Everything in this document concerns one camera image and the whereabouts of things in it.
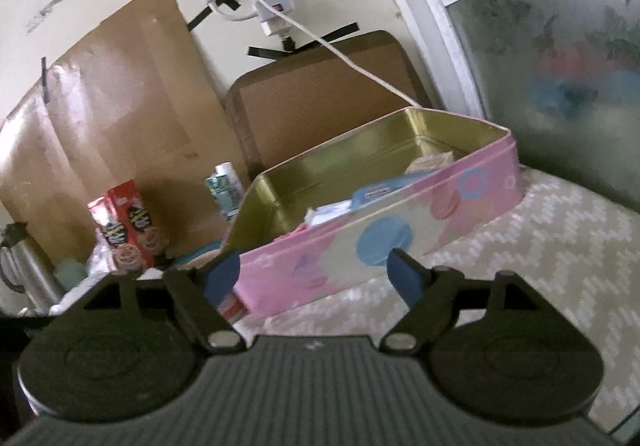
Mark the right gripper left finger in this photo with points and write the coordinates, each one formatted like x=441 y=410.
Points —
x=197 y=294

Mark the white wet wipes pack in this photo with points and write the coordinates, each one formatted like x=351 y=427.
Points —
x=319 y=215

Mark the pink macaron tin box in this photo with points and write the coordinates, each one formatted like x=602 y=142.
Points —
x=284 y=264

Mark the green plastic cup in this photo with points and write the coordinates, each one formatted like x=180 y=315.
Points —
x=69 y=273

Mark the round cookie tub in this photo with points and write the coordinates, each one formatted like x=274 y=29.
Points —
x=231 y=308

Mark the green milk carton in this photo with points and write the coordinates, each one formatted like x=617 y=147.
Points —
x=226 y=188

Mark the wooden board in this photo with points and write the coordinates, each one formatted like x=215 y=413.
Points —
x=131 y=101

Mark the clear plastic bag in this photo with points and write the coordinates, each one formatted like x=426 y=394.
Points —
x=100 y=261

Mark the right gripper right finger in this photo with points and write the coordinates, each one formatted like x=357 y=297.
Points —
x=429 y=295

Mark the blue soft pouch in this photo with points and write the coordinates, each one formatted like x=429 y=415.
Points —
x=373 y=192

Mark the red cereal box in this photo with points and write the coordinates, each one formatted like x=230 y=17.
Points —
x=136 y=243

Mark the steel thermos jug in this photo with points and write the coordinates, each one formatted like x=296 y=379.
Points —
x=26 y=269

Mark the brown cardboard panel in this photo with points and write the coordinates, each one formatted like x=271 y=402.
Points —
x=289 y=106

